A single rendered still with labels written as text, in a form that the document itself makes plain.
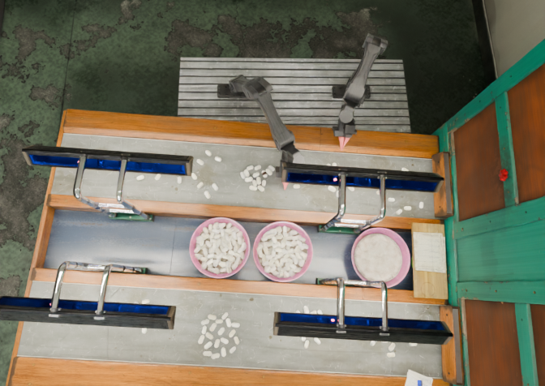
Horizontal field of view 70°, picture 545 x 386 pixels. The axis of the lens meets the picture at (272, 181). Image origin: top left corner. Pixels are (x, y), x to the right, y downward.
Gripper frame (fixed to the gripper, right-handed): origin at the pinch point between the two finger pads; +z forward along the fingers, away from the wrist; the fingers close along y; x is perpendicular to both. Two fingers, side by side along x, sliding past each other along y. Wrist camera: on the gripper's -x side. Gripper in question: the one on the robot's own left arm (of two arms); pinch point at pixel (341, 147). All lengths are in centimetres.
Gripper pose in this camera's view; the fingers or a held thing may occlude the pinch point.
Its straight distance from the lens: 181.4
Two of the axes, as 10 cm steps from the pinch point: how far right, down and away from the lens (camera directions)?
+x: 0.0, -4.3, 9.0
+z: -0.7, 9.0, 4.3
